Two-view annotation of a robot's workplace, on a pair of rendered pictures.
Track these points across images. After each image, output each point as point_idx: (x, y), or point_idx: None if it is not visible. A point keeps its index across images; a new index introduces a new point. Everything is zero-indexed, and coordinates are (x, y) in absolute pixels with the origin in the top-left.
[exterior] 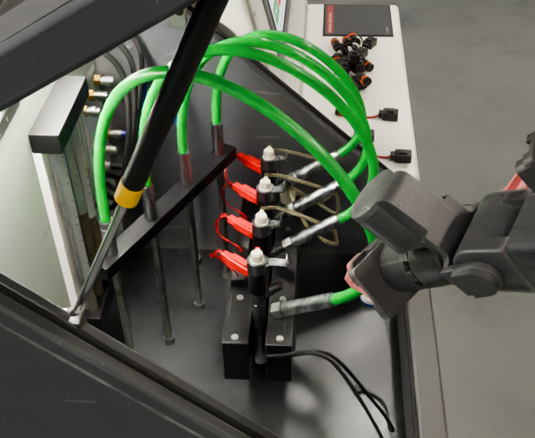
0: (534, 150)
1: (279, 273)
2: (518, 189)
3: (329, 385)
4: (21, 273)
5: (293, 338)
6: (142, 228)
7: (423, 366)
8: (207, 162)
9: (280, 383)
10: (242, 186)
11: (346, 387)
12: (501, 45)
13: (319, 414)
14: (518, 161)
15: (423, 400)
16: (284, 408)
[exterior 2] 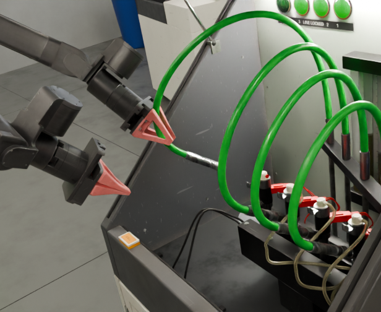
0: (93, 141)
1: (292, 247)
2: (67, 44)
3: (240, 301)
4: (318, 95)
5: (247, 238)
6: (338, 153)
7: (169, 275)
8: (380, 192)
9: (266, 284)
10: (349, 212)
11: (229, 307)
12: None
13: (229, 285)
14: (104, 146)
15: (156, 261)
16: (249, 277)
